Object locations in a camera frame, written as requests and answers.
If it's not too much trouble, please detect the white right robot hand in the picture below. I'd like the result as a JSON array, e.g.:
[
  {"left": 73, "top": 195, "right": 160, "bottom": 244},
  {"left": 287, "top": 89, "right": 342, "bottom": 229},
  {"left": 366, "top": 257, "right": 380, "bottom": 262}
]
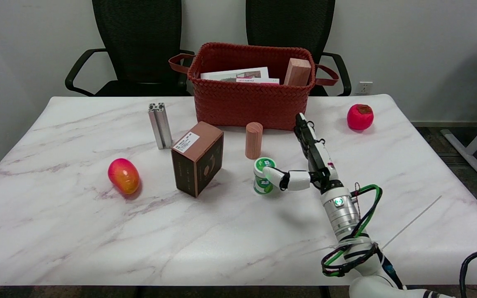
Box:
[{"left": 263, "top": 113, "right": 343, "bottom": 193}]

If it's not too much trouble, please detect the green gum jar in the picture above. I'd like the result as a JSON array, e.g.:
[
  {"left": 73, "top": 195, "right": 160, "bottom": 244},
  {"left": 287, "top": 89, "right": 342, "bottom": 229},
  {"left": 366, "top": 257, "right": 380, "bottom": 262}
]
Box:
[{"left": 253, "top": 157, "right": 277, "bottom": 195}]

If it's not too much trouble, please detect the red toy persimmon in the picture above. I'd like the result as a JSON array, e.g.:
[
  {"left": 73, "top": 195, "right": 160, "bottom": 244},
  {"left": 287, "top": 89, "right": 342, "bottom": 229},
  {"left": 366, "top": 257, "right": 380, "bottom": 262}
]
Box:
[{"left": 347, "top": 104, "right": 374, "bottom": 131}]

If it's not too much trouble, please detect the wooden cylinder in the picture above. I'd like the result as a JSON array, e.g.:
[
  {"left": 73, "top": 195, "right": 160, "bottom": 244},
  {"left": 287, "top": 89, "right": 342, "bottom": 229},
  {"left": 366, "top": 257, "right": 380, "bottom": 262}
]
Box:
[{"left": 245, "top": 122, "right": 264, "bottom": 160}]

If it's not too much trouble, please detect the wooden block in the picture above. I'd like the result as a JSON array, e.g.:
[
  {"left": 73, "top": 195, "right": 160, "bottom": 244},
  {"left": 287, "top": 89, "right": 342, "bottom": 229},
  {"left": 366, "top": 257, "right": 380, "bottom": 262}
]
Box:
[{"left": 284, "top": 58, "right": 312, "bottom": 87}]

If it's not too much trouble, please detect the red woven basket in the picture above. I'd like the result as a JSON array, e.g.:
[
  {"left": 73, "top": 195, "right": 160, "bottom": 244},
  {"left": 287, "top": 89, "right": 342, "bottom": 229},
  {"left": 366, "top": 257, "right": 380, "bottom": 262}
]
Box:
[{"left": 169, "top": 42, "right": 340, "bottom": 132}]

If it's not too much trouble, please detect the thin white zip tie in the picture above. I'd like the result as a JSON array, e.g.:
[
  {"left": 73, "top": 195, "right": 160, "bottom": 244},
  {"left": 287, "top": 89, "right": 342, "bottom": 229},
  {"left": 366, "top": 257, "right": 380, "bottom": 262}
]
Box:
[{"left": 381, "top": 195, "right": 443, "bottom": 249}]

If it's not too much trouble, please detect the white printed booklet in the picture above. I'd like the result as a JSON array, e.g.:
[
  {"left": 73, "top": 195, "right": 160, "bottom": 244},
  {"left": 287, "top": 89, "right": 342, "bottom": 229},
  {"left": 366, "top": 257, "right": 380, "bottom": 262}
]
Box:
[{"left": 200, "top": 67, "right": 270, "bottom": 82}]

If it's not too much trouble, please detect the brown cardboard box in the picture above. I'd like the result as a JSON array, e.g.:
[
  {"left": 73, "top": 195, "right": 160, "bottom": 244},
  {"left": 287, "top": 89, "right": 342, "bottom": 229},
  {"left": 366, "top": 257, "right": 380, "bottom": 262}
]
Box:
[{"left": 171, "top": 121, "right": 224, "bottom": 198}]

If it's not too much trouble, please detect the black mesh office chair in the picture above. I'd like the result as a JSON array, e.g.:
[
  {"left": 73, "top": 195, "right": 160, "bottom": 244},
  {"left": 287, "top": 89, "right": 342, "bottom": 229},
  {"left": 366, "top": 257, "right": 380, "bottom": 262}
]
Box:
[
  {"left": 65, "top": 0, "right": 195, "bottom": 97},
  {"left": 246, "top": 0, "right": 352, "bottom": 96}
]

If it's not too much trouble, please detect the aluminium extrusion profile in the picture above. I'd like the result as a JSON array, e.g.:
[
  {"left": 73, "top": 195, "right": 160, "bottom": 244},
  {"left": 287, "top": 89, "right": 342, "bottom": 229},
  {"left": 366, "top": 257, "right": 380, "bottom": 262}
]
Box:
[{"left": 148, "top": 103, "right": 173, "bottom": 150}]

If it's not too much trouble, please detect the red yellow toy mango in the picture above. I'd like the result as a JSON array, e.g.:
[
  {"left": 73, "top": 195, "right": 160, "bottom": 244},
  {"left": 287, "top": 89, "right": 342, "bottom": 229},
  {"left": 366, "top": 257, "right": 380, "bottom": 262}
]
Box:
[{"left": 108, "top": 158, "right": 140, "bottom": 195}]

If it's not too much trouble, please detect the green robot cable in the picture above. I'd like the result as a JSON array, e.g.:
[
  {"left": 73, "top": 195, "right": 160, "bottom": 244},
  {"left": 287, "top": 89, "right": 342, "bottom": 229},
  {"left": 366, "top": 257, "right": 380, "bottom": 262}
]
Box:
[{"left": 323, "top": 184, "right": 383, "bottom": 277}]

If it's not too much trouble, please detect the black cable loop bundle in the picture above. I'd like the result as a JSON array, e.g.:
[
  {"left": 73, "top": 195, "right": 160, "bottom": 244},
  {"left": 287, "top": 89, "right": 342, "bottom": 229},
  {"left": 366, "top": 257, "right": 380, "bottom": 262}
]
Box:
[{"left": 321, "top": 242, "right": 382, "bottom": 277}]

